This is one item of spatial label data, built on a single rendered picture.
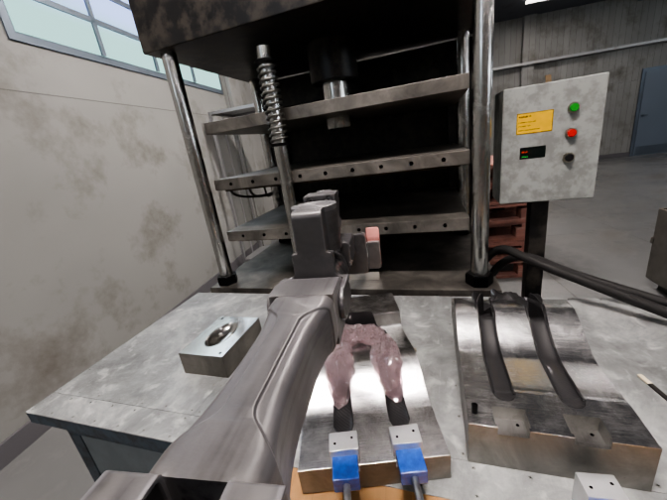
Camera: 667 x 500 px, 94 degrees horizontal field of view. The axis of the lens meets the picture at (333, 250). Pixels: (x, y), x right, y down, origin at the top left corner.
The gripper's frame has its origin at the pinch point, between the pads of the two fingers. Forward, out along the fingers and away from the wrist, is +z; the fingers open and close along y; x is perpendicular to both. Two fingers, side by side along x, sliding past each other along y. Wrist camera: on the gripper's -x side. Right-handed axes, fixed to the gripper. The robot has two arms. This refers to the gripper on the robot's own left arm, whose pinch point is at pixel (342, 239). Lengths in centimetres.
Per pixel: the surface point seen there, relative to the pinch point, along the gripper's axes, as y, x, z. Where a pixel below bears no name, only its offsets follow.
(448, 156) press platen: -30, -8, 69
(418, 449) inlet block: -10.8, 33.3, -14.8
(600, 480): -36, 35, -17
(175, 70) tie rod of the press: 73, -55, 75
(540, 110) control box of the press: -61, -19, 71
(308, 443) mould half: 8.9, 34.7, -13.7
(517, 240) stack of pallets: -115, 82, 236
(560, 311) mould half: -46, 27, 17
